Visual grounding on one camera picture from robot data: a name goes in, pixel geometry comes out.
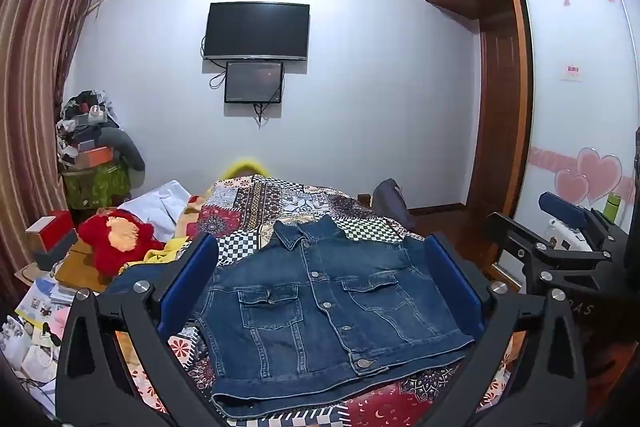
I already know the yellow pillow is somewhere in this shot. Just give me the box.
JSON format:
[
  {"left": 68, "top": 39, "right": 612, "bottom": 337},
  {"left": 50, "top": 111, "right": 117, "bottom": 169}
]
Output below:
[{"left": 217, "top": 157, "right": 271, "bottom": 180}]

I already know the wooden wardrobe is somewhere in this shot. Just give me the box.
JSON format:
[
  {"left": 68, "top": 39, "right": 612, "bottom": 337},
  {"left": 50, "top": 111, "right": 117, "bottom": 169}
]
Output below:
[{"left": 419, "top": 0, "right": 608, "bottom": 228}]

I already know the red plush toy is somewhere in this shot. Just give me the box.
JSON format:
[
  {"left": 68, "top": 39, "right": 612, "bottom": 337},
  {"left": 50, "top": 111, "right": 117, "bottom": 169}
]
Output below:
[{"left": 77, "top": 208, "right": 166, "bottom": 288}]

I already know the blue denim jacket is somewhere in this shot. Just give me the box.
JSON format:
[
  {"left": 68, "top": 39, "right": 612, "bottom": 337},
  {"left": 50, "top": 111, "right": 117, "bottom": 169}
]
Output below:
[{"left": 192, "top": 214, "right": 476, "bottom": 417}]

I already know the yellow cloth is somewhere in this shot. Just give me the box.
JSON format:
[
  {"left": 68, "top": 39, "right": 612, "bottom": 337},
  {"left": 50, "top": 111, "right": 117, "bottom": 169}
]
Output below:
[{"left": 144, "top": 192, "right": 217, "bottom": 265}]

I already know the large black wall television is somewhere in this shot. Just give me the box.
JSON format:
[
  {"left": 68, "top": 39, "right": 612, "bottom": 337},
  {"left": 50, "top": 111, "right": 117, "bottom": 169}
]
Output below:
[{"left": 202, "top": 1, "right": 311, "bottom": 61}]

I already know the orange box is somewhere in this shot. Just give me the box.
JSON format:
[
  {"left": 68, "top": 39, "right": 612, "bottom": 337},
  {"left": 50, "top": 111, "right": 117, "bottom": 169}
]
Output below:
[{"left": 74, "top": 145, "right": 114, "bottom": 168}]

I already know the wooden nightstand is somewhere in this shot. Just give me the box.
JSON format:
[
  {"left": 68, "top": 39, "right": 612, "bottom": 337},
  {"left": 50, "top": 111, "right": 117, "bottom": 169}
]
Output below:
[{"left": 54, "top": 238, "right": 120, "bottom": 294}]

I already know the heap of papers and bags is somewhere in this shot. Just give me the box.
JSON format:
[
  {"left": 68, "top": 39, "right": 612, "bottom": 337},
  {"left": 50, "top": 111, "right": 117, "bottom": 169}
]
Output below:
[{"left": 0, "top": 276, "right": 78, "bottom": 413}]

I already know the black monitor cable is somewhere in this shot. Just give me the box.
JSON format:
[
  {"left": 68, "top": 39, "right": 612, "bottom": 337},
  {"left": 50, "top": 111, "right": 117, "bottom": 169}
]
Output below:
[{"left": 251, "top": 66, "right": 286, "bottom": 128}]

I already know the green bottle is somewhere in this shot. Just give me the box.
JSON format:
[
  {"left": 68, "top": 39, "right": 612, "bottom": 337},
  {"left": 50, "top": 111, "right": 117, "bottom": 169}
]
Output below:
[{"left": 602, "top": 193, "right": 622, "bottom": 224}]

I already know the small black wall monitor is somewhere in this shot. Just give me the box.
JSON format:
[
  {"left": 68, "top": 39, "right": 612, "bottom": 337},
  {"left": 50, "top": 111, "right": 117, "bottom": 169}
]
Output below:
[{"left": 224, "top": 60, "right": 285, "bottom": 104}]

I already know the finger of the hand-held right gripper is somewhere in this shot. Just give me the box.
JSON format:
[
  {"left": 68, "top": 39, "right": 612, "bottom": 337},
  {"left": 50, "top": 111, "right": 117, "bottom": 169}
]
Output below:
[
  {"left": 538, "top": 191, "right": 630, "bottom": 254},
  {"left": 486, "top": 211, "right": 616, "bottom": 282}
]

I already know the white appliance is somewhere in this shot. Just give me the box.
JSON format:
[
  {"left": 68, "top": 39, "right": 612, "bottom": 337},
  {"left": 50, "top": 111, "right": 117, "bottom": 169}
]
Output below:
[{"left": 544, "top": 217, "right": 603, "bottom": 253}]

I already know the red box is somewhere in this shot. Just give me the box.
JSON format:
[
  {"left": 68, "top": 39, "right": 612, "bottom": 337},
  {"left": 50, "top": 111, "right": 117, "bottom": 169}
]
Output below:
[{"left": 25, "top": 209, "right": 79, "bottom": 254}]

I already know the green patterned cloth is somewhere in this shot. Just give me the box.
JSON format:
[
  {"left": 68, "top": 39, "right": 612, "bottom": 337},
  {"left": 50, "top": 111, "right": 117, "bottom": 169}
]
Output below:
[{"left": 62, "top": 163, "right": 133, "bottom": 210}]

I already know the white pillow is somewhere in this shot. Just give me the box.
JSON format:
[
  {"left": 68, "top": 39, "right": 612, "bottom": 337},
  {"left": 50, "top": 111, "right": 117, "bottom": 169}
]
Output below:
[{"left": 117, "top": 179, "right": 193, "bottom": 243}]

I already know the patchwork printed blanket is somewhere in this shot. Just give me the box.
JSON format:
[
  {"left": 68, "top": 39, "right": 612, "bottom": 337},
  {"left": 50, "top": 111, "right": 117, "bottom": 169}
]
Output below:
[{"left": 112, "top": 174, "right": 516, "bottom": 427}]

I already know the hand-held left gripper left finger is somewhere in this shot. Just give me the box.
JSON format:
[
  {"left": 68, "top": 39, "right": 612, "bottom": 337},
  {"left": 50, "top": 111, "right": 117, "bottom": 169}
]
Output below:
[{"left": 54, "top": 233, "right": 236, "bottom": 427}]

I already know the black television cable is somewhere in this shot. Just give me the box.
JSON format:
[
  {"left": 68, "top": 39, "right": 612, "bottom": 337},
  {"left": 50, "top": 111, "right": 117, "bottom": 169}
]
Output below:
[{"left": 201, "top": 34, "right": 228, "bottom": 90}]

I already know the white heart-print sliding door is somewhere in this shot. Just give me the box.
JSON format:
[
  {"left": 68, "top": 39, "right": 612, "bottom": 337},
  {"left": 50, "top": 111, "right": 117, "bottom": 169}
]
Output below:
[{"left": 515, "top": 0, "right": 640, "bottom": 228}]

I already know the pile of clothes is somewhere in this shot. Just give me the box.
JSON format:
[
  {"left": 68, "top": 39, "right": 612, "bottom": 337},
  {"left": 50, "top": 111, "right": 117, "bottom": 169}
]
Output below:
[{"left": 55, "top": 88, "right": 147, "bottom": 172}]

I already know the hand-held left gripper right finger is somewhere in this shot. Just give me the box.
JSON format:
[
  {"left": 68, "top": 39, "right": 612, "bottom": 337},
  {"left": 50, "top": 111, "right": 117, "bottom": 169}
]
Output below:
[{"left": 422, "top": 231, "right": 588, "bottom": 427}]

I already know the dark backpack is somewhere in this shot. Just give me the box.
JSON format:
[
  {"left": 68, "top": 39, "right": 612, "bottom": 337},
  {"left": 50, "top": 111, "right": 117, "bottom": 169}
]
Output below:
[{"left": 372, "top": 178, "right": 417, "bottom": 233}]

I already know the white door sticker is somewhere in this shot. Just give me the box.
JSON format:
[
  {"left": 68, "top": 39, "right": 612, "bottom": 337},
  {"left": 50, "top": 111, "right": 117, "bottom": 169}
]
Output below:
[{"left": 559, "top": 61, "right": 585, "bottom": 84}]

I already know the striped brown curtain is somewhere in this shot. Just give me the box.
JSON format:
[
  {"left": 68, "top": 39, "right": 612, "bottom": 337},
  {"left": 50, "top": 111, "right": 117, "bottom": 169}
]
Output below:
[{"left": 0, "top": 0, "right": 108, "bottom": 293}]

